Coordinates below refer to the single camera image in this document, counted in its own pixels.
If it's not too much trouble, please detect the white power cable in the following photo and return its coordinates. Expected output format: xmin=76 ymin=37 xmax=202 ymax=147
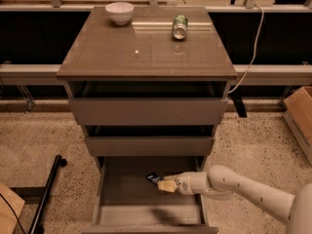
xmin=227 ymin=4 xmax=265 ymax=95

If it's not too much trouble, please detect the grey middle drawer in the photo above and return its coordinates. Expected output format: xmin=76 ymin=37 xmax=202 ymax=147
xmin=85 ymin=125 xmax=214 ymax=156

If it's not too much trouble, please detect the cardboard box at right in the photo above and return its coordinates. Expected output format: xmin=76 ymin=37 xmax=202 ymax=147
xmin=284 ymin=86 xmax=312 ymax=164

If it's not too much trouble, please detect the grey three-drawer cabinet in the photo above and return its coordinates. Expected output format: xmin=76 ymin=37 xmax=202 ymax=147
xmin=56 ymin=5 xmax=238 ymax=234

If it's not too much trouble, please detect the white ceramic bowl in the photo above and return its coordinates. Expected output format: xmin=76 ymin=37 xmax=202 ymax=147
xmin=105 ymin=2 xmax=135 ymax=25

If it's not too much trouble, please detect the grey top drawer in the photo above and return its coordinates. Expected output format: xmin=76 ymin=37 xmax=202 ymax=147
xmin=69 ymin=81 xmax=227 ymax=126

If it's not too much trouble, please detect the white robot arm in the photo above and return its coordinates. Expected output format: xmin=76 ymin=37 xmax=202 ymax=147
xmin=156 ymin=165 xmax=312 ymax=234

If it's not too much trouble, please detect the grey open bottom drawer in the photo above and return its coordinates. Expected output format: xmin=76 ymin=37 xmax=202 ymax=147
xmin=82 ymin=156 xmax=218 ymax=234

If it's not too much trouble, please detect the black metal stand leg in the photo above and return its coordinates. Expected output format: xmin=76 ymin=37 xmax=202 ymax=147
xmin=11 ymin=155 xmax=67 ymax=234

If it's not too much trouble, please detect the blue rxbar blueberry packet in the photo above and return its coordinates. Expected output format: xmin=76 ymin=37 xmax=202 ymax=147
xmin=146 ymin=173 xmax=163 ymax=185

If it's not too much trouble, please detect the cardboard piece at left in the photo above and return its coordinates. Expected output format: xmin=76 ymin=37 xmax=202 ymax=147
xmin=0 ymin=182 xmax=25 ymax=234

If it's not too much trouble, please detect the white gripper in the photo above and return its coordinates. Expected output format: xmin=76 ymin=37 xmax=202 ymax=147
xmin=157 ymin=172 xmax=198 ymax=195

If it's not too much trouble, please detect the green soda can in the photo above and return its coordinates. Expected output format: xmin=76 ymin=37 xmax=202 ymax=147
xmin=172 ymin=15 xmax=188 ymax=40

